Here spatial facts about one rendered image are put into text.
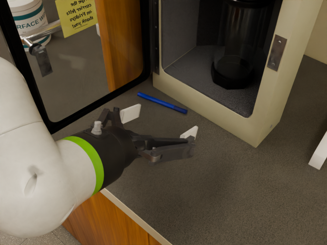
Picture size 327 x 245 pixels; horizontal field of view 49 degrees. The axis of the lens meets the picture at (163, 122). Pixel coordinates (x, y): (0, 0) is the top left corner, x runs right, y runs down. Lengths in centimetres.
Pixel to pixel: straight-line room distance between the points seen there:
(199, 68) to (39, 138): 55
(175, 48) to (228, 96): 18
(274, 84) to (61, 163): 43
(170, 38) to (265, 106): 28
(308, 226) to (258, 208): 10
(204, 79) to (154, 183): 28
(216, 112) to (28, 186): 53
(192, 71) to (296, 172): 34
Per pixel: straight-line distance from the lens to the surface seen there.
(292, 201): 79
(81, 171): 47
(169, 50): 88
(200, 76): 88
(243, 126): 82
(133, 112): 74
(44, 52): 67
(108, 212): 99
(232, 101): 83
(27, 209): 42
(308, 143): 89
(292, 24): 64
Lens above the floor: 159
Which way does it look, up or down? 48 degrees down
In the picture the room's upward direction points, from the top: straight up
